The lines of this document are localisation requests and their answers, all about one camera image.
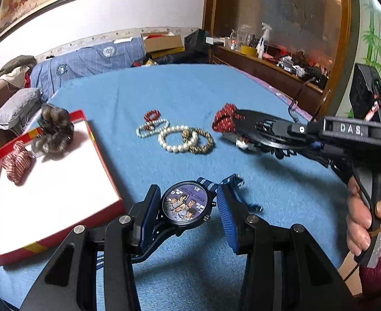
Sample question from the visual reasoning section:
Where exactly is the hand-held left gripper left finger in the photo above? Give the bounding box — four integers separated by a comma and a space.
20, 184, 162, 311

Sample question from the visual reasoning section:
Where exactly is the red cardboard box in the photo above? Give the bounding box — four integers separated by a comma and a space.
0, 109, 125, 266

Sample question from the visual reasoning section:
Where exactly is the leopard print scrunchie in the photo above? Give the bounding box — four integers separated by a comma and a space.
181, 128, 214, 155

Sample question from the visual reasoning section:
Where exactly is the open cardboard box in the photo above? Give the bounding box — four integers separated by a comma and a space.
141, 32, 185, 54

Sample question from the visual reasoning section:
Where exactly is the black bag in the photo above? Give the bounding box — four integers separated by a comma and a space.
184, 29, 213, 52

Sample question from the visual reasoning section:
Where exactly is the glass jar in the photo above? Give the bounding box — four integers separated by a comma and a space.
232, 25, 252, 47

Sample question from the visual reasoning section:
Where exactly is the red plaid scrunchie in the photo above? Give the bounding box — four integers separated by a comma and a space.
2, 142, 35, 186

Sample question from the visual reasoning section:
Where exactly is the pile of clothes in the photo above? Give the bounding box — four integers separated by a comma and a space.
0, 55, 37, 88

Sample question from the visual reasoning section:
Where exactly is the person's right hand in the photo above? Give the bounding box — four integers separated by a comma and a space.
346, 175, 381, 258

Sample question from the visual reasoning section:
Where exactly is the person's right forearm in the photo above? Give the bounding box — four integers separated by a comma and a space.
359, 246, 381, 299

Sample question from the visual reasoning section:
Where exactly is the folded blue checked quilt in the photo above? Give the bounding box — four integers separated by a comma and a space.
30, 36, 146, 101

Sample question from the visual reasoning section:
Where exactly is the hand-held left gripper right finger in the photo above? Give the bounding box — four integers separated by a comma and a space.
215, 183, 361, 311

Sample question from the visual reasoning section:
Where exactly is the pile of assorted clutter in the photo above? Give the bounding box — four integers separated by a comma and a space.
265, 48, 330, 81

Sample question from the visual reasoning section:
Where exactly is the bamboo wall decal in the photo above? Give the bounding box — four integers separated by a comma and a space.
360, 10, 381, 75

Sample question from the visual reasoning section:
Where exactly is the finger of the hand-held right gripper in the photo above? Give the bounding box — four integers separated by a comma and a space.
265, 138, 332, 166
258, 118, 324, 140

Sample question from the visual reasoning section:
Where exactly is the small white bead bracelet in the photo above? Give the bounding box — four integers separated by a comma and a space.
136, 118, 171, 139

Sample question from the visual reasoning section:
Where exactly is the cartoon watch with striped strap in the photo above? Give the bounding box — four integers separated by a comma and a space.
95, 174, 264, 270

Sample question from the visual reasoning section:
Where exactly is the blue bed sheet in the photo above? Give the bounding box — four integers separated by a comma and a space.
0, 64, 362, 311

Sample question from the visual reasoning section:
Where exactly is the grey organza scrunchie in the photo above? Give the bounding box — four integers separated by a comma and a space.
32, 104, 75, 161

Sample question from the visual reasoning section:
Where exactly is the white spray bottle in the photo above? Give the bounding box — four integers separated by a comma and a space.
257, 23, 272, 57

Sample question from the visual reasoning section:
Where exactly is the red bead bracelet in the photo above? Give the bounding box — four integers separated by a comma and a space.
143, 110, 163, 132

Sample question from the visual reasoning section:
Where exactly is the red polka dot bow clip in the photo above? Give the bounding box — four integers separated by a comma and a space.
211, 103, 294, 161

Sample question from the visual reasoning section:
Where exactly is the white pearl bracelet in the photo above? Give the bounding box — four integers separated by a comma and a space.
158, 125, 199, 153

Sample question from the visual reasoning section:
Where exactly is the grey pillow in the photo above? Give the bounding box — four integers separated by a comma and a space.
0, 87, 42, 130

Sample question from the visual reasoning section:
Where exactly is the wooden dresser with mirror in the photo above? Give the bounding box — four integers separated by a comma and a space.
203, 0, 361, 107

